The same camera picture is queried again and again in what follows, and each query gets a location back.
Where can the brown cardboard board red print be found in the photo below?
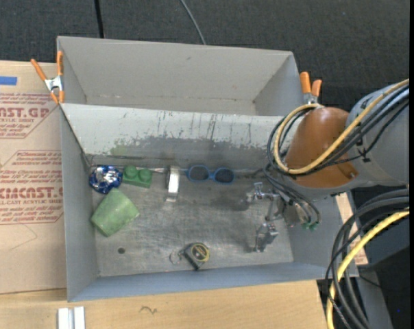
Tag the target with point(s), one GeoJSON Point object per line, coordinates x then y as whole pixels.
{"type": "Point", "coordinates": [25, 238]}

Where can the white tape roll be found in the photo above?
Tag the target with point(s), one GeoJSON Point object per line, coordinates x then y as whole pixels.
{"type": "Point", "coordinates": [173, 183]}

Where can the green toy building brick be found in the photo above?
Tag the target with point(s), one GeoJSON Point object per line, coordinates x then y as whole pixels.
{"type": "Point", "coordinates": [137, 177]}

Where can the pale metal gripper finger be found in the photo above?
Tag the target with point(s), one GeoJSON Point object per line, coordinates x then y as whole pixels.
{"type": "Point", "coordinates": [262, 193]}
{"type": "Point", "coordinates": [264, 235]}

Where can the shiny blue crumpled packet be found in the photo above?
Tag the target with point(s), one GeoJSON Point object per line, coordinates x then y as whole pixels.
{"type": "Point", "coordinates": [105, 179]}

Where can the grey metal bin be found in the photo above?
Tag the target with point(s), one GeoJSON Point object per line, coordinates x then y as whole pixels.
{"type": "Point", "coordinates": [200, 225]}

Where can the blue sunglasses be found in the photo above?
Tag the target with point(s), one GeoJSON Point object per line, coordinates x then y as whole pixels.
{"type": "Point", "coordinates": [212, 175]}

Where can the green cup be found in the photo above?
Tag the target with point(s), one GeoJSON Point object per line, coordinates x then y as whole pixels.
{"type": "Point", "coordinates": [114, 212]}

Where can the black and yellow tape measure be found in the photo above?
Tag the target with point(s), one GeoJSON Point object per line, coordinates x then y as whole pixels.
{"type": "Point", "coordinates": [197, 253]}

